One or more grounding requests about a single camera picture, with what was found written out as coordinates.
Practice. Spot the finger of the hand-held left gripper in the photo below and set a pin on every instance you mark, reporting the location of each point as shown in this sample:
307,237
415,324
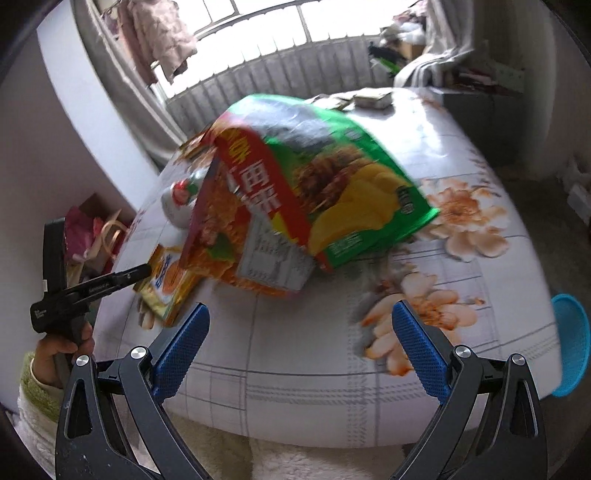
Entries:
124,277

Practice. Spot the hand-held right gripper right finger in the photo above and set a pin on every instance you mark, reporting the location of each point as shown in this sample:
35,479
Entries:
418,350

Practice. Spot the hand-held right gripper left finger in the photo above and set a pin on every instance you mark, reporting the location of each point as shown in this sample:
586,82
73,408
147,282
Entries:
184,350

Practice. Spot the yellow snack box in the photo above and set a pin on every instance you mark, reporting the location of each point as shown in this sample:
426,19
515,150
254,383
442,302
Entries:
166,295

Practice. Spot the orange snack bag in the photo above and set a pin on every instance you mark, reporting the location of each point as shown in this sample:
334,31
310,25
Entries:
217,249

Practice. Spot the white drink can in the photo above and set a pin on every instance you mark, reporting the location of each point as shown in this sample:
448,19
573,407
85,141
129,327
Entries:
182,198

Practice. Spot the blue mesh basket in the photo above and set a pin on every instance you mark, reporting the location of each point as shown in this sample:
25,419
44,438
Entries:
570,341

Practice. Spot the green potato chip bag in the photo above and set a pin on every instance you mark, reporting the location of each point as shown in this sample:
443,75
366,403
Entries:
369,184

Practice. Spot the person's left forearm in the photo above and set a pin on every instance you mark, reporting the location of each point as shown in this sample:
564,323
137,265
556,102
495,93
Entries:
34,415

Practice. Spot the person's left hand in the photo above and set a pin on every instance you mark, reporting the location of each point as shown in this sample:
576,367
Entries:
44,360

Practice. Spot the pink gift bag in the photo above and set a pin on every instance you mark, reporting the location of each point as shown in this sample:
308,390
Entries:
78,228

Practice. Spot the floral tablecloth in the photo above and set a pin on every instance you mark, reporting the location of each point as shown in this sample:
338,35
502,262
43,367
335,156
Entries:
323,369

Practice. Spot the cream fleece clothing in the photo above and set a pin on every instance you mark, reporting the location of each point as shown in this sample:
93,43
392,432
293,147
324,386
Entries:
295,464

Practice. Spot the grey cabinet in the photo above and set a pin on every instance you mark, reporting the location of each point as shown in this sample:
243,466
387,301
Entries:
480,120

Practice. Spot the pink hanging jacket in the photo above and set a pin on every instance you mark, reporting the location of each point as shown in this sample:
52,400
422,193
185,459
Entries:
157,37

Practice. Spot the small cream box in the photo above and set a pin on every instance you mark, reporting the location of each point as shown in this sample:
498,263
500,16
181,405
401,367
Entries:
371,98

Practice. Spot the metal window railing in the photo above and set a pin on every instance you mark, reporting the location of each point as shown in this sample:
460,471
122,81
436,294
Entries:
286,74

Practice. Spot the black and green gadget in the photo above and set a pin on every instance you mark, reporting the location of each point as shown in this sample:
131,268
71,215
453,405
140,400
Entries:
383,57

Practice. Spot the cardboard box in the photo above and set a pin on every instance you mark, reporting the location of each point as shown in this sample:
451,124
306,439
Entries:
413,50

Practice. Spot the cream curtain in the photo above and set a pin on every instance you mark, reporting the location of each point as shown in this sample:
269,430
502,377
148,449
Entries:
443,46

